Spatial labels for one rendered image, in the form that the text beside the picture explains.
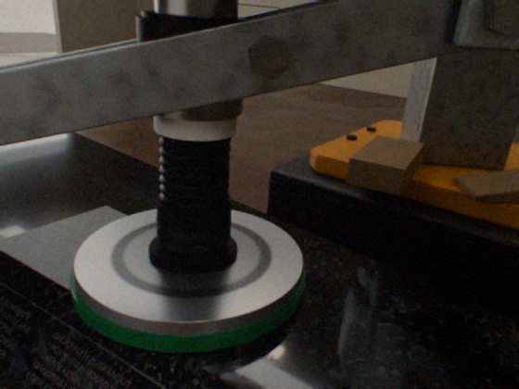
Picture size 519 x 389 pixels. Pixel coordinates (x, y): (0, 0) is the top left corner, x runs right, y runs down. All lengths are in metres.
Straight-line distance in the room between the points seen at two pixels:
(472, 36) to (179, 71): 0.19
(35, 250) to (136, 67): 0.26
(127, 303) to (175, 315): 0.04
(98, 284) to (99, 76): 0.17
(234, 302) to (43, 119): 0.20
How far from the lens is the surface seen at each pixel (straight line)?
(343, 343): 0.41
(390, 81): 6.82
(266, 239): 0.48
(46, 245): 0.54
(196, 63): 0.34
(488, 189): 0.92
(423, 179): 0.96
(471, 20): 0.34
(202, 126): 0.37
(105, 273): 0.43
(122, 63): 0.35
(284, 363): 0.38
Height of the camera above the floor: 1.08
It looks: 23 degrees down
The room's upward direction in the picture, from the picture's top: 5 degrees clockwise
